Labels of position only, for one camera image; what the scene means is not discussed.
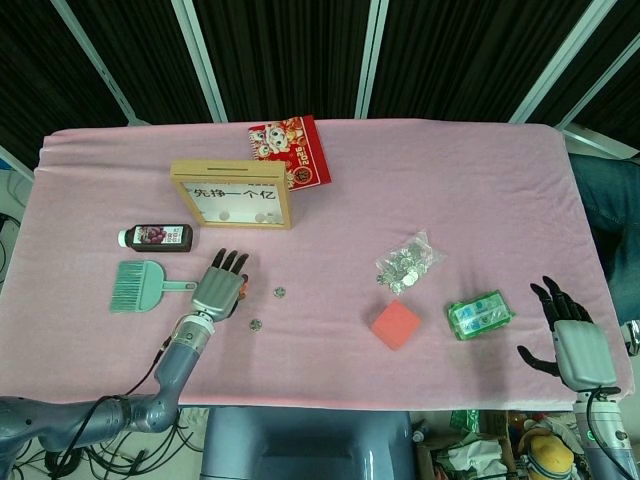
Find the teal plastic dustpan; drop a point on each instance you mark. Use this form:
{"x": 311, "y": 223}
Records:
{"x": 145, "y": 287}

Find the dark juice bottle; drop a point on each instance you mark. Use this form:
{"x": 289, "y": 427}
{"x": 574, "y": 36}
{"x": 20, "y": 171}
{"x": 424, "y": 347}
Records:
{"x": 160, "y": 237}

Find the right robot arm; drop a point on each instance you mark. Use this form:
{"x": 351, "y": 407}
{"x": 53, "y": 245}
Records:
{"x": 605, "y": 435}

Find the wooden frame coin box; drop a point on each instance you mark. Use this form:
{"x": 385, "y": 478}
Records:
{"x": 230, "y": 172}

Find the red desk calendar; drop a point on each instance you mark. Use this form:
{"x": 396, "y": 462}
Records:
{"x": 305, "y": 150}

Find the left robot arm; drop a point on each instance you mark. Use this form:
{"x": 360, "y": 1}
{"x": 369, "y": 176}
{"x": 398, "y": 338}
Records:
{"x": 172, "y": 367}

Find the grey aluminium partition post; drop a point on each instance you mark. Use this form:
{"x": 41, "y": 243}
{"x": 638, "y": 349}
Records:
{"x": 372, "y": 55}
{"x": 100, "y": 65}
{"x": 560, "y": 55}
{"x": 597, "y": 85}
{"x": 200, "y": 60}

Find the yellow plush toy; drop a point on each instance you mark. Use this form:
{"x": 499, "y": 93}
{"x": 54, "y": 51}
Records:
{"x": 547, "y": 455}

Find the green tissue pack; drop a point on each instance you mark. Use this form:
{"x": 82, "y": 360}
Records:
{"x": 480, "y": 315}

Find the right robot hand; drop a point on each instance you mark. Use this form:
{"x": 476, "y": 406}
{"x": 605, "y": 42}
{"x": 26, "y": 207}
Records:
{"x": 582, "y": 352}

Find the salmon pink cube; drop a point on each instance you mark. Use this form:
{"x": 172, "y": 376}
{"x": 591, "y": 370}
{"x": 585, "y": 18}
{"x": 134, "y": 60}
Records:
{"x": 396, "y": 325}

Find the clear bag of coins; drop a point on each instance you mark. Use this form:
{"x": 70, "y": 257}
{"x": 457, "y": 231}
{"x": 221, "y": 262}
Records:
{"x": 407, "y": 265}

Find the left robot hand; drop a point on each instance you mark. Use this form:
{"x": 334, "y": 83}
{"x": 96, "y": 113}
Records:
{"x": 216, "y": 292}

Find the blue jeans leg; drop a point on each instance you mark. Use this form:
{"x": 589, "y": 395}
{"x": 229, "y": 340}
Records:
{"x": 610, "y": 200}

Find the pink table cloth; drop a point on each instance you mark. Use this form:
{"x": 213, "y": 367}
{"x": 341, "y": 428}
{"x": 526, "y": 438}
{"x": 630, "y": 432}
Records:
{"x": 340, "y": 240}

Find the blue-grey robot torso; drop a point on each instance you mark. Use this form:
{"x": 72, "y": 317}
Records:
{"x": 305, "y": 445}

